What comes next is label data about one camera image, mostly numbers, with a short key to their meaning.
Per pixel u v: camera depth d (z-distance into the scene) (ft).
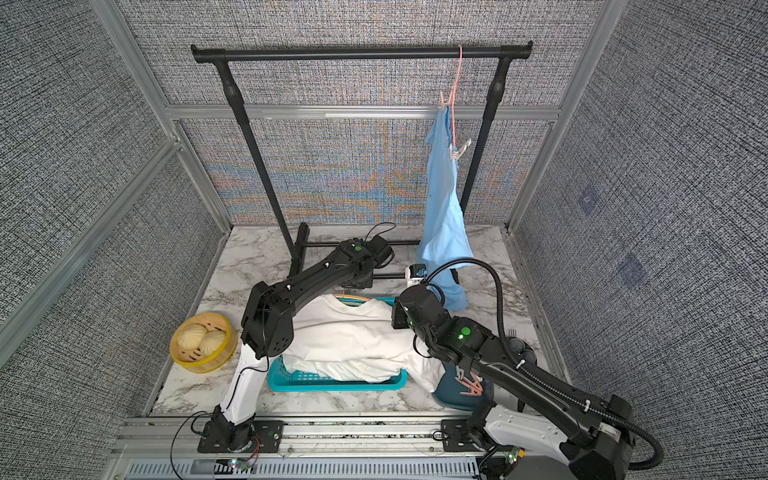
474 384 2.63
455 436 2.38
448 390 2.64
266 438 2.41
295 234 3.71
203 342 2.76
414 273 2.09
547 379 1.45
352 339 2.56
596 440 1.25
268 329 1.84
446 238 2.09
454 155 1.94
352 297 2.85
